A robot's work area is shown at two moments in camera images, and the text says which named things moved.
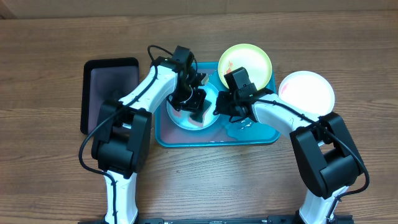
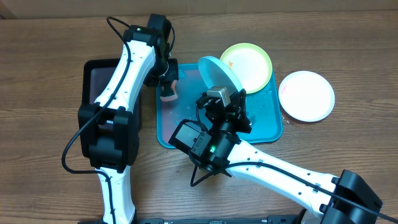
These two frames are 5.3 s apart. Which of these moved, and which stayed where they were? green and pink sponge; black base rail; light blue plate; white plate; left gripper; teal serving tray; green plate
Moved: green and pink sponge; light blue plate; teal serving tray; left gripper
Stayed: green plate; white plate; black base rail
